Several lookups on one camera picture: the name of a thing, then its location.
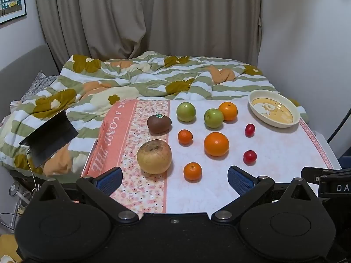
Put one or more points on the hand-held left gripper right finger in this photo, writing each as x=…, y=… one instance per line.
x=238, y=178

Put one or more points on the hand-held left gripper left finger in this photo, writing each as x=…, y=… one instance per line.
x=111, y=179

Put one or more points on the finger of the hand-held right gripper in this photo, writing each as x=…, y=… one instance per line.
x=312, y=174

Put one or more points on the large orange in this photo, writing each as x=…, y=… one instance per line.
x=216, y=144

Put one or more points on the small mandarin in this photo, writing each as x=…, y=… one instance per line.
x=192, y=171
x=185, y=137

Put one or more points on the large yellowish apple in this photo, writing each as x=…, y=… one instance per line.
x=154, y=156

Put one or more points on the red cherry tomato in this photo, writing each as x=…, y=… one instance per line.
x=249, y=157
x=249, y=130

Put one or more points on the green apple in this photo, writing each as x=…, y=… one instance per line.
x=214, y=118
x=186, y=112

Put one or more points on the brown kiwi with green sticker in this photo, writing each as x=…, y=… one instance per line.
x=159, y=125

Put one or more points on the cream bowl with yellow print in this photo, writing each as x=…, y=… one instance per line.
x=274, y=109

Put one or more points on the pink and white printed cloth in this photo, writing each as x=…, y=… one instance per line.
x=189, y=194

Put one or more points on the medium orange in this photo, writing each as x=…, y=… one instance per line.
x=228, y=111

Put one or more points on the dark open laptop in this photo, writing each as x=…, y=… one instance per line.
x=49, y=139

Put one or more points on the green striped floral blanket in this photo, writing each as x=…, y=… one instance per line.
x=123, y=74

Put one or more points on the grey patterned pillow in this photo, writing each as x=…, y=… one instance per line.
x=38, y=85

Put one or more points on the grey padded headboard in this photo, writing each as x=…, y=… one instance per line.
x=24, y=63

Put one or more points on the beige curtain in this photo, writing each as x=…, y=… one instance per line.
x=109, y=19

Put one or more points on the framed wall poster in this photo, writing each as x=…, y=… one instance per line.
x=11, y=0

